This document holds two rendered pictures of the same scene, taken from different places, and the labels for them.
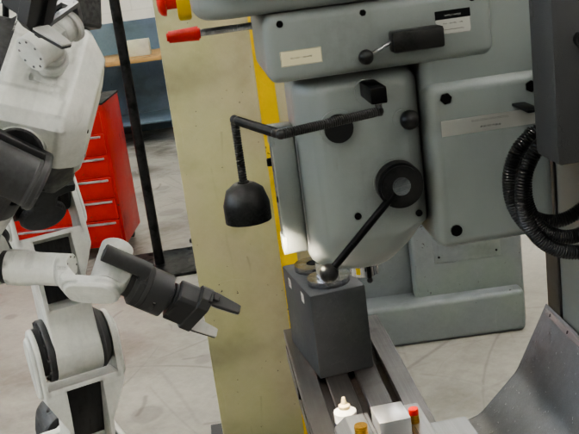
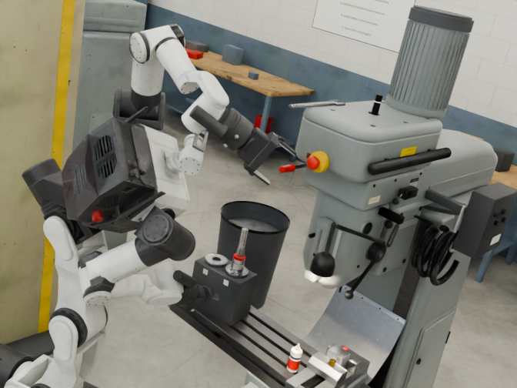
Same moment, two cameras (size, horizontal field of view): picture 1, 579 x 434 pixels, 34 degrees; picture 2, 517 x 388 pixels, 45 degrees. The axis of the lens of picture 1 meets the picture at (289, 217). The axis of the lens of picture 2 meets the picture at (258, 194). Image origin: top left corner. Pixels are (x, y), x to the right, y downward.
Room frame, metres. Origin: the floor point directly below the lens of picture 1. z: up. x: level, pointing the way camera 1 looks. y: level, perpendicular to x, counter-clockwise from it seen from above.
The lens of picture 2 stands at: (0.41, 1.47, 2.30)
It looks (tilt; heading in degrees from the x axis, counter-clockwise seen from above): 21 degrees down; 313
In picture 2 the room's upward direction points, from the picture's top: 12 degrees clockwise
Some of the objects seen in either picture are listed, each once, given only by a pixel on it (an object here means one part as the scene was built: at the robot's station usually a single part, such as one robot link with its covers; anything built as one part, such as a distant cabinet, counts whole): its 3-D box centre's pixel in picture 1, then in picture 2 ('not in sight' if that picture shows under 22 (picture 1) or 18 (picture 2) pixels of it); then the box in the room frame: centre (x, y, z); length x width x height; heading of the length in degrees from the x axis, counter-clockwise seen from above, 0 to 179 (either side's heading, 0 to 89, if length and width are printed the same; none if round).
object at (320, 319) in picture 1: (326, 312); (221, 286); (1.94, -0.05, 1.04); 0.22 x 0.12 x 0.20; 13
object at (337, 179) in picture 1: (355, 163); (341, 235); (1.50, -0.12, 1.47); 0.21 x 0.19 x 0.32; 4
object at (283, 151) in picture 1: (287, 188); (319, 249); (1.49, 0.00, 1.45); 0.04 x 0.04 x 0.21; 4
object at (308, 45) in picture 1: (364, 28); (365, 175); (1.50, -0.15, 1.68); 0.34 x 0.24 x 0.10; 94
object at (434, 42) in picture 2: not in sight; (428, 61); (1.52, -0.36, 2.05); 0.20 x 0.20 x 0.32
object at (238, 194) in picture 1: (245, 201); (323, 262); (1.42, 0.06, 1.45); 0.07 x 0.07 x 0.06
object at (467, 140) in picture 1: (470, 145); (373, 225); (1.51, -0.31, 1.47); 0.24 x 0.19 x 0.26; 4
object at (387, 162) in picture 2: not in sight; (411, 159); (1.36, -0.16, 1.79); 0.45 x 0.04 x 0.04; 94
